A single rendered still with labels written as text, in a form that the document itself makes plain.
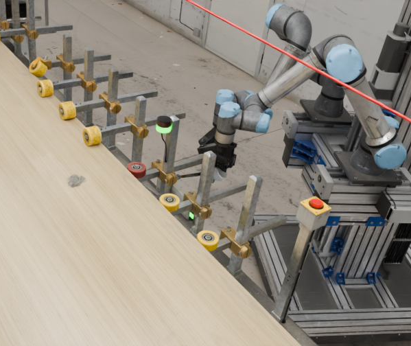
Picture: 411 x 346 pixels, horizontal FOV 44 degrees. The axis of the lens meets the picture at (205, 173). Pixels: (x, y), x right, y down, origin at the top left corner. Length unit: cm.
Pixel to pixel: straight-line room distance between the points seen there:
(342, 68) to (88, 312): 114
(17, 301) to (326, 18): 386
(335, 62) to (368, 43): 280
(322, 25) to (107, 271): 362
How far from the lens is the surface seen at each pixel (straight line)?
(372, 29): 460
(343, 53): 183
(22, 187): 208
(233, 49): 575
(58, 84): 272
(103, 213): 194
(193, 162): 236
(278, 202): 370
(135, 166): 218
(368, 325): 280
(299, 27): 225
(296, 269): 176
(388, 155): 204
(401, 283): 309
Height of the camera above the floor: 213
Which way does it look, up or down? 34 degrees down
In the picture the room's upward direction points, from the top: 10 degrees clockwise
